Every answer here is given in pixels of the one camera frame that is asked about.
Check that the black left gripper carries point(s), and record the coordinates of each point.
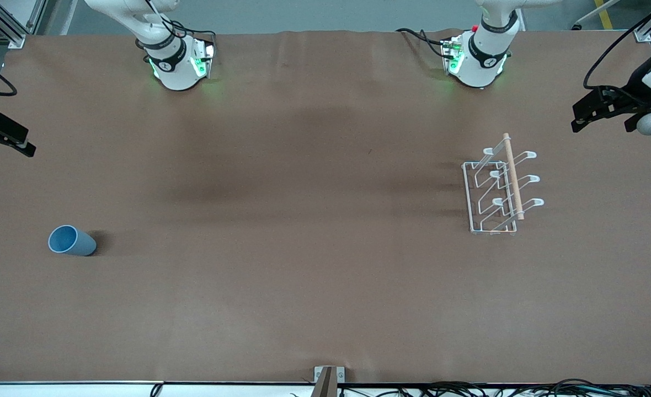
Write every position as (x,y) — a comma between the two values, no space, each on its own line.
(636,86)

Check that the light blue plastic cup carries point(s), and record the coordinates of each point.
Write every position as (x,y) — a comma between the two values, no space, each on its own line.
(74,242)

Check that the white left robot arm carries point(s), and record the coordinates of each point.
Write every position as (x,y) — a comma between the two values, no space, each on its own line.
(483,60)

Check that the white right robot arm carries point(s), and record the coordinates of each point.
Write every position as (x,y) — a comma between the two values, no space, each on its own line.
(174,71)

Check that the white stand leg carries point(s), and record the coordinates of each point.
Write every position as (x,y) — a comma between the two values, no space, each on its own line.
(590,16)

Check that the brown table cover mat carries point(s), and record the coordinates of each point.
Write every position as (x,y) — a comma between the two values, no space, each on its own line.
(303,248)

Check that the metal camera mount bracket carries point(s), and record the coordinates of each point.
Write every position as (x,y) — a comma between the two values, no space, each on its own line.
(325,386)

